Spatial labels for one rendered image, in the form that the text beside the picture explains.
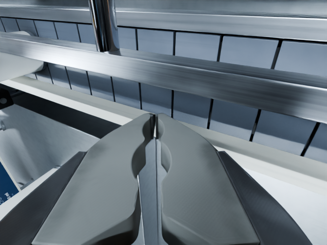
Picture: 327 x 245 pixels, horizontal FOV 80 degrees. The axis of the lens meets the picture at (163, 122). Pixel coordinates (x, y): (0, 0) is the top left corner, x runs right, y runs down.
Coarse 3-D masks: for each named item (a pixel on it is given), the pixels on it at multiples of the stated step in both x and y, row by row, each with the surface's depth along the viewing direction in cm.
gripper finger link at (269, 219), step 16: (224, 160) 8; (240, 176) 7; (240, 192) 7; (256, 192) 7; (256, 208) 6; (272, 208) 6; (256, 224) 6; (272, 224) 6; (288, 224) 6; (272, 240) 5; (288, 240) 5; (304, 240) 5
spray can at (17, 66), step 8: (16, 32) 24; (24, 32) 25; (0, 56) 22; (8, 56) 22; (16, 56) 23; (0, 64) 22; (8, 64) 22; (16, 64) 23; (24, 64) 24; (32, 64) 25; (40, 64) 26; (0, 72) 22; (8, 72) 23; (16, 72) 24; (24, 72) 25; (32, 72) 26; (0, 80) 23
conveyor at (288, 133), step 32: (32, 32) 25; (64, 32) 22; (128, 32) 18; (160, 32) 16; (256, 64) 14; (288, 64) 13; (320, 64) 12; (96, 96) 25; (128, 96) 22; (160, 96) 20; (192, 96) 18; (224, 128) 18; (256, 128) 16; (288, 128) 15; (320, 128) 14; (320, 160) 15
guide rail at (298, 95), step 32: (0, 32) 15; (64, 64) 12; (96, 64) 10; (128, 64) 9; (160, 64) 8; (192, 64) 8; (224, 64) 8; (224, 96) 8; (256, 96) 7; (288, 96) 7; (320, 96) 6
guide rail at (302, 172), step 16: (16, 80) 26; (32, 80) 26; (48, 96) 24; (64, 96) 22; (80, 96) 22; (96, 112) 20; (112, 112) 19; (128, 112) 19; (144, 112) 19; (192, 128) 17; (224, 144) 15; (240, 144) 15; (256, 144) 15; (240, 160) 14; (256, 160) 14; (272, 160) 13; (288, 160) 13; (304, 160) 13; (272, 176) 14; (288, 176) 13; (304, 176) 12; (320, 176) 12; (320, 192) 12
